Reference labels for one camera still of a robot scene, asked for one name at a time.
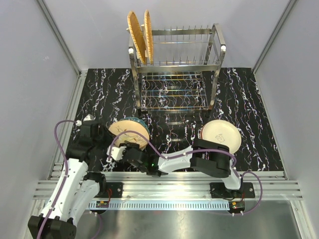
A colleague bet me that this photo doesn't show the cream bird painted plate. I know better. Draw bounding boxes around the cream bird painted plate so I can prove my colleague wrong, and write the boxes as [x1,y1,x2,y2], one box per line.
[108,120,150,149]

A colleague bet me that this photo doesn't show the teal scalloped plate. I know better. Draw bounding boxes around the teal scalloped plate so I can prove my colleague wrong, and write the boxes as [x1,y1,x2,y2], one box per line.
[123,117,150,134]

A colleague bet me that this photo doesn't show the woven bamboo tray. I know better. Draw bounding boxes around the woven bamboo tray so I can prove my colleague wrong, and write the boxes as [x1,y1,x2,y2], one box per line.
[144,10,154,65]
[127,11,147,65]

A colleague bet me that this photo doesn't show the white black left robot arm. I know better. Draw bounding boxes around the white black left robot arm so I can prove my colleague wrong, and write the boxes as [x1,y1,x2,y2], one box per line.
[27,120,110,239]

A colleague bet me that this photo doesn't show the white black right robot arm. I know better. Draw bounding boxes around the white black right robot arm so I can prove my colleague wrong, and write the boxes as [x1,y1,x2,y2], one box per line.
[120,139,244,201]

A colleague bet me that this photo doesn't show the stainless steel dish rack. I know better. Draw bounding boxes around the stainless steel dish rack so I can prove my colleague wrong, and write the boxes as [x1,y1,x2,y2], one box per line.
[128,23,226,113]

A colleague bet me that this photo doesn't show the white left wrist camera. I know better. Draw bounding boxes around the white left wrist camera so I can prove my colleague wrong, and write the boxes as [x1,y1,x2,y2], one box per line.
[83,114,94,121]

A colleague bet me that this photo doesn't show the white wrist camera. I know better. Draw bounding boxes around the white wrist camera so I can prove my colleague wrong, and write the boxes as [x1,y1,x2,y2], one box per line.
[106,146,126,162]
[83,114,94,121]

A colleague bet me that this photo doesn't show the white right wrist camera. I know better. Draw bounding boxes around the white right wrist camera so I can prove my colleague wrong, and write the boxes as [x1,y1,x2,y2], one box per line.
[106,146,126,162]

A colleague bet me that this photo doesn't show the white slotted cable duct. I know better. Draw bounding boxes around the white slotted cable duct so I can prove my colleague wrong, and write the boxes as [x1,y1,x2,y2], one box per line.
[87,200,229,211]

